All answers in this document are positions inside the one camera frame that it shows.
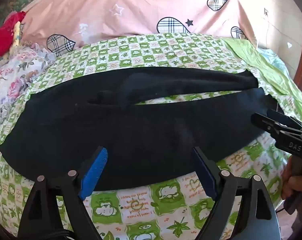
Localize plain green cloth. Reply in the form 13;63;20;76
222;37;302;120

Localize person's right hand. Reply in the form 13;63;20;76
281;159;302;201

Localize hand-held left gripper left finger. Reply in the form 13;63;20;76
18;147;108;240

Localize black pants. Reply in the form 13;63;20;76
0;66;278;192

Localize red cloth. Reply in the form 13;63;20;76
0;11;26;67

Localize light blue cloth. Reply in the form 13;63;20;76
256;47;292;80

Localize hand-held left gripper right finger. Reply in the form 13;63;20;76
194;147;275;240

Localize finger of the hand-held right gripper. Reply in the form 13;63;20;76
267;109;302;130
251;113;285;132

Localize floral pillow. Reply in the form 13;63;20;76
0;42;56;120

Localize green checked bed sheet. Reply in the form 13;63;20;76
0;32;295;240

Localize pink blanket with plaid hearts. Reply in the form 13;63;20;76
21;0;258;57

